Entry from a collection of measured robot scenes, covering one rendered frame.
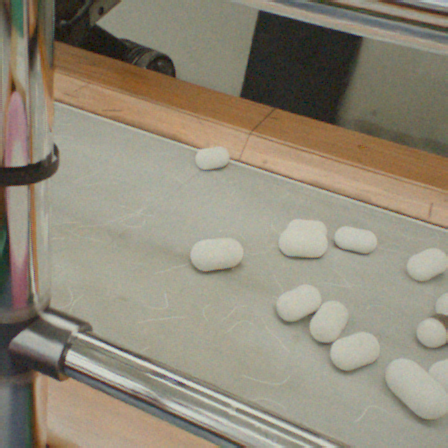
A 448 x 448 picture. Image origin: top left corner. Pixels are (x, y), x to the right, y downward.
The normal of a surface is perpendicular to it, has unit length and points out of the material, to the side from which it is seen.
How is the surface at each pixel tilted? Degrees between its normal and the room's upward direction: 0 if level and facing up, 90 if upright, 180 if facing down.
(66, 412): 0
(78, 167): 0
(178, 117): 45
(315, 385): 0
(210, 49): 89
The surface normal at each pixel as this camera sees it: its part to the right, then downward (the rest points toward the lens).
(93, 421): 0.17, -0.84
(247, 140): -0.14, -0.29
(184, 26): -0.40, 0.41
